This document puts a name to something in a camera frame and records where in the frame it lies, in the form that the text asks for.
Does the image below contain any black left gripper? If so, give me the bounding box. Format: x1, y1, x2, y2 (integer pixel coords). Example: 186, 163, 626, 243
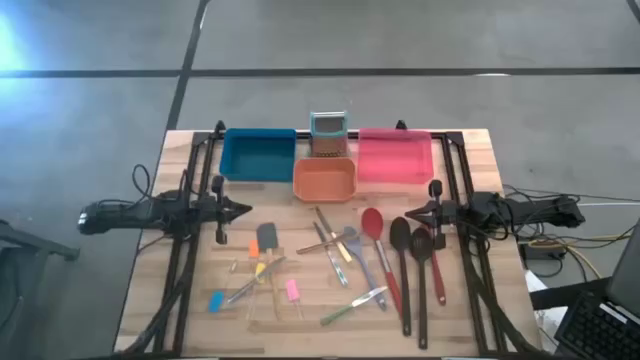
202, 174, 254, 246

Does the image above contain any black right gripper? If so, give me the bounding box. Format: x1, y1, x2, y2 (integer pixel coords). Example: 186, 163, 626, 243
404, 179, 459, 251

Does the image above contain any black slotted nylon spoon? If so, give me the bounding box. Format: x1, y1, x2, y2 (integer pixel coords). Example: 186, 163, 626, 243
410, 226, 434, 350

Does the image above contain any black solid nylon spoon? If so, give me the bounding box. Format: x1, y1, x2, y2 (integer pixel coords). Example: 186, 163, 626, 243
389, 216, 413, 337

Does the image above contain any grey spatula wooden handle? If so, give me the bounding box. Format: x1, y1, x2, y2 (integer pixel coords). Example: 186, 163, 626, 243
256, 222, 284, 321

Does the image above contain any orange mini spatula clear handle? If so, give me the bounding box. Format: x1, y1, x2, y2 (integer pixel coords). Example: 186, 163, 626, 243
239, 239, 261, 296

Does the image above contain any red spoon steel shaft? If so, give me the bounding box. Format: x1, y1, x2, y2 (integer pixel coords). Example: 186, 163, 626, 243
360, 207, 404, 319

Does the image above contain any yellow mini spatula clear handle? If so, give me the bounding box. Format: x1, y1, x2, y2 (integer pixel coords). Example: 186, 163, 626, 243
248, 261, 268, 319

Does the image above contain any red slotted silicone spoon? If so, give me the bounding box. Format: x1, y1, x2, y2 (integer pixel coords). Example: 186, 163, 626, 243
428, 247, 447, 307

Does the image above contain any blue-grey silicone spoon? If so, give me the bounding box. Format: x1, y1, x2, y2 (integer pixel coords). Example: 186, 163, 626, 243
342, 225, 388, 312

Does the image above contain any grey handled butter knife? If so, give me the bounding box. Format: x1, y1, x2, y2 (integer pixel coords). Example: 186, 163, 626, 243
224, 256, 288, 305

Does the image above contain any cream handled butter knife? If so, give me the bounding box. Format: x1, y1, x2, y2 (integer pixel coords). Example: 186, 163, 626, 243
314, 206, 353, 264

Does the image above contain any brown handled butter knife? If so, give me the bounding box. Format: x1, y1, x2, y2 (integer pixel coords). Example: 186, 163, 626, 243
295, 230, 357, 255

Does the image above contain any blue mini spatula clear handle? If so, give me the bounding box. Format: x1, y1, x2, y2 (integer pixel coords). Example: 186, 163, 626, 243
208, 259, 239, 314

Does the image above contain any pink mini spatula clear handle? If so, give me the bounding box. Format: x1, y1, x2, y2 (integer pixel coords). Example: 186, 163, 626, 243
285, 278, 305, 321

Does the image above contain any green handled butter knife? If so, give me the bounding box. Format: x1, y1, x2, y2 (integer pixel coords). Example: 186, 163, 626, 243
319, 285, 389, 327

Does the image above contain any blue plastic bin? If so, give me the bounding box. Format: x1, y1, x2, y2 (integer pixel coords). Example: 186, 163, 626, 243
218, 127, 298, 183

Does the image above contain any pink plastic bin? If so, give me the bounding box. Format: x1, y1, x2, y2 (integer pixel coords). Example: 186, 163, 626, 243
357, 127, 435, 185

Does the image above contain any orange plastic bin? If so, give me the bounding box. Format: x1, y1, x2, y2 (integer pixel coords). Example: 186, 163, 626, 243
292, 157, 358, 203

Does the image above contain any teal metal box grater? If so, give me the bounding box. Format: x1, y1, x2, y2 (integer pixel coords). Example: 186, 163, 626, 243
309, 110, 350, 159

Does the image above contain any black power box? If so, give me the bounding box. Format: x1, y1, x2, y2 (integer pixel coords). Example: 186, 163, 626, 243
519, 242, 557, 262

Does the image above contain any white paper sheet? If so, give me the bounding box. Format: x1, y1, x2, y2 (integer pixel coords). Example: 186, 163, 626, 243
524, 272, 569, 346

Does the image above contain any black laptop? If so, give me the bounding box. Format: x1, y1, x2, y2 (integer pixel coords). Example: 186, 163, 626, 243
553, 218, 640, 360

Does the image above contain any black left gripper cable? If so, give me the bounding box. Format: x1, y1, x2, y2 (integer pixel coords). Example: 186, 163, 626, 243
131, 163, 152, 201

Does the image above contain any yellow cable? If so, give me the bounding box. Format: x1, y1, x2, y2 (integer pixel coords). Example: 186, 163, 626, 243
527, 233, 624, 280

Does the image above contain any white cable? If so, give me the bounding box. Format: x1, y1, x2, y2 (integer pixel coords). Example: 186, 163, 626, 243
574, 200, 640, 208

